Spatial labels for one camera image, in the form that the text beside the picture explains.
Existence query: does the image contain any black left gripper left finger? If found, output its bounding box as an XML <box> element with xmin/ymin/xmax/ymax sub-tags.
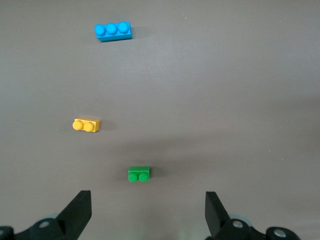
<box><xmin>0</xmin><ymin>190</ymin><xmax>92</xmax><ymax>240</ymax></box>

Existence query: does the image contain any blue three-stud block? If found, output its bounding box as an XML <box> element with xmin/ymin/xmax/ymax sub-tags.
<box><xmin>94</xmin><ymin>21</ymin><xmax>134</xmax><ymax>43</ymax></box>

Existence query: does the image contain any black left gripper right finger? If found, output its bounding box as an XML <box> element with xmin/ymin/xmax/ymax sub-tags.
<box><xmin>204</xmin><ymin>191</ymin><xmax>301</xmax><ymax>240</ymax></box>

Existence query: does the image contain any green two-stud block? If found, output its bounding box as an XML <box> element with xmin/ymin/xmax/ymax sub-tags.
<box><xmin>127</xmin><ymin>165</ymin><xmax>151</xmax><ymax>183</ymax></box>

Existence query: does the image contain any yellow two-stud block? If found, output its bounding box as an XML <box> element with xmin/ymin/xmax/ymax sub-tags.
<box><xmin>72</xmin><ymin>117</ymin><xmax>101</xmax><ymax>133</ymax></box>

